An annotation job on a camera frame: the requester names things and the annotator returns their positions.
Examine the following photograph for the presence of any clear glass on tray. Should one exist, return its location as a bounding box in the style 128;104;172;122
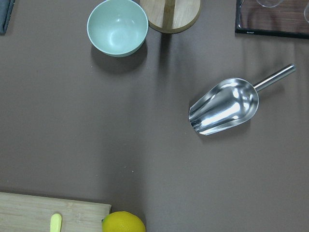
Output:
256;0;283;8

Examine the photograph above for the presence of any black framed wooden tray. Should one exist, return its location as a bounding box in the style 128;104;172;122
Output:
235;0;309;39

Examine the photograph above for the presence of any steel ice scoop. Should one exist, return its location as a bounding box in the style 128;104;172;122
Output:
188;64;296;135

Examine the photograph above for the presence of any mint green bowl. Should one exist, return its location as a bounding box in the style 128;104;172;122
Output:
86;0;149;57

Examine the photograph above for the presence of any wooden cup rack stand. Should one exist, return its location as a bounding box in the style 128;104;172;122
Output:
140;0;201;34

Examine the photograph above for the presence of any far whole lemon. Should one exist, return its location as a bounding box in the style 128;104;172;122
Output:
102;211;146;232

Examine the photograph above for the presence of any yellow plastic knife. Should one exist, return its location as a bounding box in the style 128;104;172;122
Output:
50;213;62;232

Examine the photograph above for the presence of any bamboo cutting board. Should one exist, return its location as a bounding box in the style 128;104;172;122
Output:
0;192;112;232

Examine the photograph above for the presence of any grey folded cloth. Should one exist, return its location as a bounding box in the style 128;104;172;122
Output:
0;0;15;35

